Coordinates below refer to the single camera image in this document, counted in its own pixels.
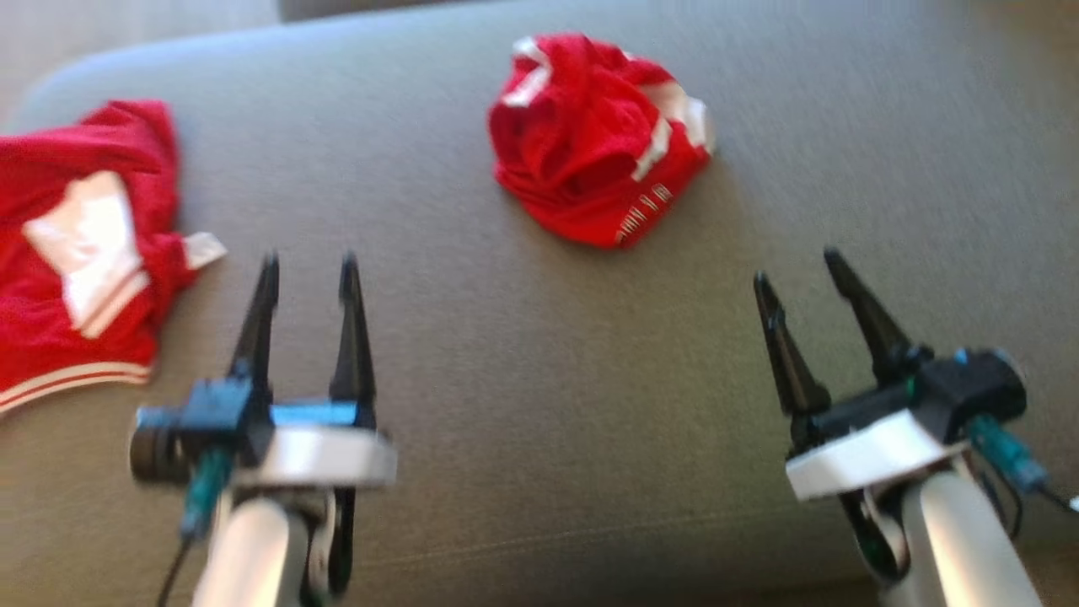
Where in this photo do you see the red garment with white trim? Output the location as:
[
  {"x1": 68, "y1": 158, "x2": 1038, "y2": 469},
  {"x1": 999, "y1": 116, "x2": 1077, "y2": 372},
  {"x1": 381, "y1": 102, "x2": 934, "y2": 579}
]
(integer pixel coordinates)
[{"x1": 486, "y1": 34, "x2": 717, "y2": 250}]

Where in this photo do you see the grey sofa back cushion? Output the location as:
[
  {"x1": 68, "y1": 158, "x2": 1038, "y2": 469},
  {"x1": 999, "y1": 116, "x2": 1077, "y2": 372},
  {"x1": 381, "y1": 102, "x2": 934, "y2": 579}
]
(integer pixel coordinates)
[{"x1": 278, "y1": 0, "x2": 498, "y2": 22}]

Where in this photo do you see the right camera cable teal plug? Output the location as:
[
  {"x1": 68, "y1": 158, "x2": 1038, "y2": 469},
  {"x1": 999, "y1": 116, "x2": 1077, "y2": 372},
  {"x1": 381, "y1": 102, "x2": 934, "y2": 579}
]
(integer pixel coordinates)
[{"x1": 968, "y1": 417, "x2": 1079, "y2": 513}]

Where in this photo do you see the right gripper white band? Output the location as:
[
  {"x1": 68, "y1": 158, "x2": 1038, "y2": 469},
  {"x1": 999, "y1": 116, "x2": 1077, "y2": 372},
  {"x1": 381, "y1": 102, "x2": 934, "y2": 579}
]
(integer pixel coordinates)
[{"x1": 753, "y1": 247, "x2": 970, "y2": 502}]

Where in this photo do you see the red jersey with white sleeve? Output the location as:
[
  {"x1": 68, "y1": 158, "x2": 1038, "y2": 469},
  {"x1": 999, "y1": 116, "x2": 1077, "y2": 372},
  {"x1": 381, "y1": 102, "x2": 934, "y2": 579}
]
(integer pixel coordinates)
[{"x1": 0, "y1": 99, "x2": 228, "y2": 416}]

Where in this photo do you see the grey sofa seat cushion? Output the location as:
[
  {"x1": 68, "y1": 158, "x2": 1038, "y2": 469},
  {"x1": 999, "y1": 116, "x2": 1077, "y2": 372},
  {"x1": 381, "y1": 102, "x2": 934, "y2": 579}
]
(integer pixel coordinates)
[{"x1": 0, "y1": 0, "x2": 1079, "y2": 607}]

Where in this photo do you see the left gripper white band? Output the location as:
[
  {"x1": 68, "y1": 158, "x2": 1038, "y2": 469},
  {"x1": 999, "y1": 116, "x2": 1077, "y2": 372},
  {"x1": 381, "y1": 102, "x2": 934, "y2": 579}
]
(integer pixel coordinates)
[{"x1": 228, "y1": 251, "x2": 397, "y2": 490}]

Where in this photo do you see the left camera cable teal plug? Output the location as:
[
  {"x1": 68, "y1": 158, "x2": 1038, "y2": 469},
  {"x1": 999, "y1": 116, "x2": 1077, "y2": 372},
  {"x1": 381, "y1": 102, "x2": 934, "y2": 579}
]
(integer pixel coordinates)
[{"x1": 156, "y1": 447, "x2": 234, "y2": 607}]

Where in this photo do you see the camera cable teal plug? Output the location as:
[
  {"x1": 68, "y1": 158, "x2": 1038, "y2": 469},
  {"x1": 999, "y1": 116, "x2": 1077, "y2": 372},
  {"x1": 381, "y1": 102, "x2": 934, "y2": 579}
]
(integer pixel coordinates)
[
  {"x1": 968, "y1": 417, "x2": 1079, "y2": 513},
  {"x1": 156, "y1": 447, "x2": 234, "y2": 607}
]

